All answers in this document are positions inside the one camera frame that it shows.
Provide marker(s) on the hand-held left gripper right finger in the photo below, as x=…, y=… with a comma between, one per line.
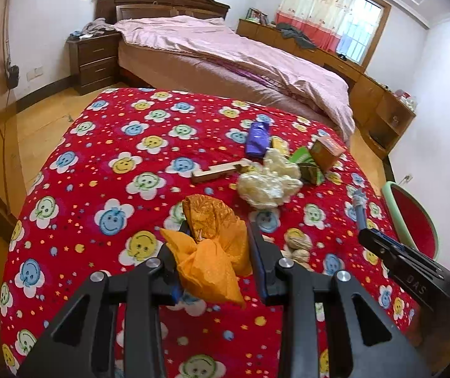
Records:
x=260, y=256

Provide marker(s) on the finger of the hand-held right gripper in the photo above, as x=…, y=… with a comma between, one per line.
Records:
x=378, y=244

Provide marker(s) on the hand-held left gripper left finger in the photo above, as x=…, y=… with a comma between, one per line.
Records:
x=166, y=267

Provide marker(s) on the blue toothbrush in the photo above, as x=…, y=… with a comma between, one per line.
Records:
x=360, y=212

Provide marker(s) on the orange plastic bag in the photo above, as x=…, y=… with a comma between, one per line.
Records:
x=209, y=260

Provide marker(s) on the red bin with green rim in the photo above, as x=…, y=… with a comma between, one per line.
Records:
x=410, y=212

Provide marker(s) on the purple packet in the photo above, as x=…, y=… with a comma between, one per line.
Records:
x=257, y=139

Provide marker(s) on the crumpled white plastic bag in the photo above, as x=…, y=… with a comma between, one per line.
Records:
x=268, y=185

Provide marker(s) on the white socket with plug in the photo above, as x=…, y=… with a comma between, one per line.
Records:
x=407, y=178

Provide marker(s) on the wooden block piece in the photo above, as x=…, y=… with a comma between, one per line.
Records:
x=209, y=173

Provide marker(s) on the green leaf wrapper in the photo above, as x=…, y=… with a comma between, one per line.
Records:
x=307, y=165

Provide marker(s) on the brown cardboard box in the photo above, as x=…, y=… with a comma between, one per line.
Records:
x=327, y=151

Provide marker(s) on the red smiley flower blanket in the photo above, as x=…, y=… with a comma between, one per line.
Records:
x=91, y=189

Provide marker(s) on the small yellow packet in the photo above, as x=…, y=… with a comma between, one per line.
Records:
x=280, y=145

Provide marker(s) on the wooden corner shelf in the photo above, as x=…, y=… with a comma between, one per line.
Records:
x=366, y=98

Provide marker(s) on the dark wooden nightstand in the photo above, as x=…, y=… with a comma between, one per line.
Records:
x=95, y=63

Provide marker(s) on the barred window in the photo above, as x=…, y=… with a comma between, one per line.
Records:
x=360, y=27

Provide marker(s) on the dark grey clothes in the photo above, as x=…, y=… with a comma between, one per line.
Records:
x=295, y=33

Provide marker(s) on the small standing photo frames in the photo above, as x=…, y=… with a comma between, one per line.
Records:
x=257, y=16

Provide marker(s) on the black power adapter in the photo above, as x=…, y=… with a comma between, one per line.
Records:
x=12, y=75

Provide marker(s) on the floral curtain with red hem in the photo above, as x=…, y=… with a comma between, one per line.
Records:
x=315, y=4

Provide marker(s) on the pile of light clothes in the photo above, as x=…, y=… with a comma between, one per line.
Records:
x=97, y=27

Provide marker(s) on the dark wooden bed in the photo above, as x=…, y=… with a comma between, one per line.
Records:
x=162, y=2

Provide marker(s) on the white wall socket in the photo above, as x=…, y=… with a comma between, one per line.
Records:
x=34, y=73

